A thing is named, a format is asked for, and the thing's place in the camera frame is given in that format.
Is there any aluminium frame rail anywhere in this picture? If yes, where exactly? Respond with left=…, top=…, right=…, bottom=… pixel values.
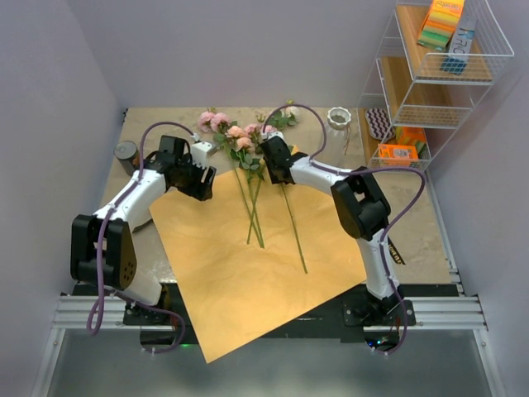
left=31, top=256, right=508, bottom=397

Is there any white wire shelf rack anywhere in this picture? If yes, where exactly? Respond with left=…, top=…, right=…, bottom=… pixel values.
left=357, top=0, right=515, bottom=174

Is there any striped wavy cloth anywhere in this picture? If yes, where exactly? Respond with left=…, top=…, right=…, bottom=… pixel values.
left=365, top=108, right=394, bottom=141

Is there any orange box in basket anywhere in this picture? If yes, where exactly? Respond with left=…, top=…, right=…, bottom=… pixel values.
left=376, top=144, right=418, bottom=170

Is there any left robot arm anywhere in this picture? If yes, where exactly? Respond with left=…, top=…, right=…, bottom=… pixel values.
left=70, top=136, right=217, bottom=332

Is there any small grey round tin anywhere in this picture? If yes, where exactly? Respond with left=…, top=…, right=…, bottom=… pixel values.
left=114, top=141, right=140, bottom=176

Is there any peach rose stem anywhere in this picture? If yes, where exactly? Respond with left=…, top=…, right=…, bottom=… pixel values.
left=224, top=122, right=265, bottom=248

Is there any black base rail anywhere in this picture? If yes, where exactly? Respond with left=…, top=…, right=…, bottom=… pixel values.
left=73, top=284, right=458, bottom=347

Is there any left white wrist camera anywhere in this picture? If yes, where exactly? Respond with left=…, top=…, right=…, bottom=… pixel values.
left=191, top=141, right=217, bottom=166

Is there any pale pink rose stem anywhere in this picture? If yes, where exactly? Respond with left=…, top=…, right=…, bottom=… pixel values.
left=198, top=108, right=248, bottom=176

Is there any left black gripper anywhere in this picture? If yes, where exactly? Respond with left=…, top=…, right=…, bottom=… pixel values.
left=174, top=155, right=216, bottom=201

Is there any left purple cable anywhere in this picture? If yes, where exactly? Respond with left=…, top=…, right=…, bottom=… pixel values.
left=85, top=121, right=199, bottom=355

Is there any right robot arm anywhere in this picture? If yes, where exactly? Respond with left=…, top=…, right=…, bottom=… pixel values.
left=259, top=136, right=409, bottom=326

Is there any white ribbed vase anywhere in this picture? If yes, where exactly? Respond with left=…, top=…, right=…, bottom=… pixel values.
left=324, top=106, right=352, bottom=166

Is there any orange wrapping paper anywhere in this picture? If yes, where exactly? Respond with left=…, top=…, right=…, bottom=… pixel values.
left=150, top=171, right=366, bottom=362

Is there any white rose leafy stem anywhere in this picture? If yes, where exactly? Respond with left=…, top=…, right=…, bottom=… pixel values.
left=246, top=98, right=302, bottom=245

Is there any grey tall box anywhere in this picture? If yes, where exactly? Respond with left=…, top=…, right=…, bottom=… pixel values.
left=446, top=16, right=477, bottom=64

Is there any colourful sponge pack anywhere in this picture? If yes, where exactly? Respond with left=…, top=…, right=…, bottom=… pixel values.
left=417, top=0, right=465, bottom=51

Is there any black printed ribbon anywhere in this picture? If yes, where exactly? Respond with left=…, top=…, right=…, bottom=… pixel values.
left=131, top=221, right=408, bottom=266

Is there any blue puzzle cube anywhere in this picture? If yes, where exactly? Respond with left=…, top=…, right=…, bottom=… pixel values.
left=440, top=56, right=468, bottom=76

